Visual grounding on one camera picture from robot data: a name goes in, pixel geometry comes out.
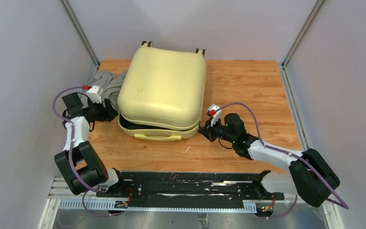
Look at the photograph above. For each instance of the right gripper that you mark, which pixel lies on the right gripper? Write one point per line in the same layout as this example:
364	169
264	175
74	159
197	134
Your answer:
208	132

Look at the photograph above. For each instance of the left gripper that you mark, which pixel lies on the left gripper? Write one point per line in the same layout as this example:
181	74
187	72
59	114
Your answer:
108	115

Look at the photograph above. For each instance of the cream suitcase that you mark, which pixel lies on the cream suitcase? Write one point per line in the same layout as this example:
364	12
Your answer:
161	97

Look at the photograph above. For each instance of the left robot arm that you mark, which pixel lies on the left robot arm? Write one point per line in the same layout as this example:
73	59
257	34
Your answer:
79	164

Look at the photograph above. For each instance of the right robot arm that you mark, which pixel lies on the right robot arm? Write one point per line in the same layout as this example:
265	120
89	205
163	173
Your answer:
307	175

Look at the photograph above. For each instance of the grey crumpled cloth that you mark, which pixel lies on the grey crumpled cloth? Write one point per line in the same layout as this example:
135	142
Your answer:
111	84

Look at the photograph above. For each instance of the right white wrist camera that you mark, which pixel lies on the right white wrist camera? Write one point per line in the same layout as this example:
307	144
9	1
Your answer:
214	112

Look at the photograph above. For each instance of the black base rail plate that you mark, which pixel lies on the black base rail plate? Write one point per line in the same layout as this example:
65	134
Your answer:
189	190

